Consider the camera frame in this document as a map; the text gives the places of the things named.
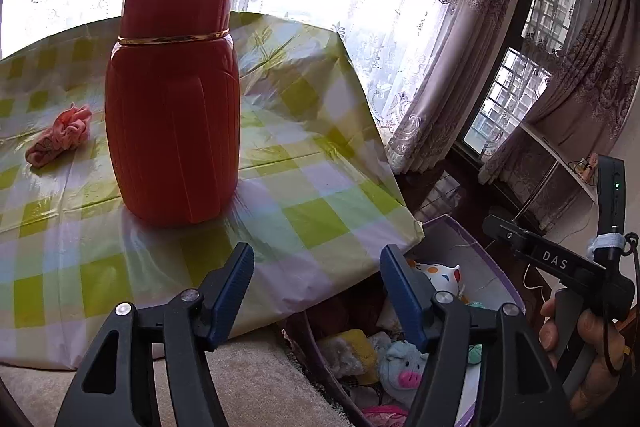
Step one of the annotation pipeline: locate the grey plush pig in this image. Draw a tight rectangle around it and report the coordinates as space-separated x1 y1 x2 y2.
378 340 428 410

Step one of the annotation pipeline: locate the pink beaded pouch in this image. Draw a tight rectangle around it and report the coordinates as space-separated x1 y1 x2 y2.
362 405 408 427

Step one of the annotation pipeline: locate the teal green towel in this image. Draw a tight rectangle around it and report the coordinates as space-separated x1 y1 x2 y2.
468 301 484 366

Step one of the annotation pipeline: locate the yellow white sponge block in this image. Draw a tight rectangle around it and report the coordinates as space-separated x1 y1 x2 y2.
318 329 378 385

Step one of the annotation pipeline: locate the person right hand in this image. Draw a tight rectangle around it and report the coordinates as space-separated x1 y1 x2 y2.
539 289 626 421

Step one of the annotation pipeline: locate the white table with metal stand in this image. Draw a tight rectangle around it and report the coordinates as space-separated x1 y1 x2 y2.
512 122 598 223

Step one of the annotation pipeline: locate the pink patterned curtain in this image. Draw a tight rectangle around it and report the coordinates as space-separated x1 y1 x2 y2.
384 0 640 228

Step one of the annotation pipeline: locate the purple white storage box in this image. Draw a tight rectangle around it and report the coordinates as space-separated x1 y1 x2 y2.
285 215 525 426

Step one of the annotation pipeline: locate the green checkered plastic tablecloth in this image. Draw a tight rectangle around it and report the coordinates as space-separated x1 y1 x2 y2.
1 13 423 369

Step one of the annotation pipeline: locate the pink coral scrunchie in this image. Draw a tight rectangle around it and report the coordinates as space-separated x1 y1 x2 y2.
25 104 92 168

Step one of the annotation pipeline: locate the red thermos jug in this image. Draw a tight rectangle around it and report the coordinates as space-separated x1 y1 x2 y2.
104 0 240 227

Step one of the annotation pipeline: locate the white power cord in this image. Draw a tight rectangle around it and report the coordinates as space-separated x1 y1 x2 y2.
522 221 597 308

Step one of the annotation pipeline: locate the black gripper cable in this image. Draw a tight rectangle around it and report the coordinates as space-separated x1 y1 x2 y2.
598 231 640 377

